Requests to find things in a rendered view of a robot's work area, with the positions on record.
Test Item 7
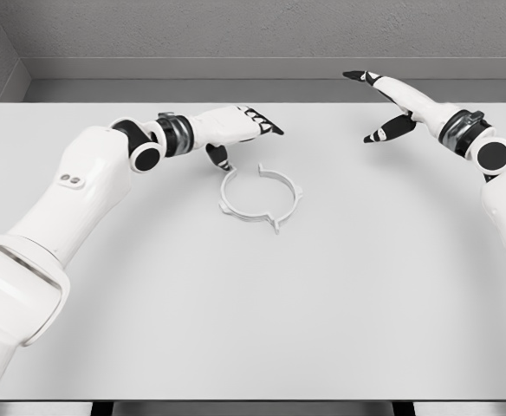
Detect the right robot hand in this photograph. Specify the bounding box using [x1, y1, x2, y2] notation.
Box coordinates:
[341, 69, 445, 146]

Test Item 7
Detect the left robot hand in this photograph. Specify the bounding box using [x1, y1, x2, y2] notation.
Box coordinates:
[191, 105, 286, 174]

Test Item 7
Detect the white pipe clamp half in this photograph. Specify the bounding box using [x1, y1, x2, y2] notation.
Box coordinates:
[256, 162, 305, 237]
[217, 166, 276, 225]

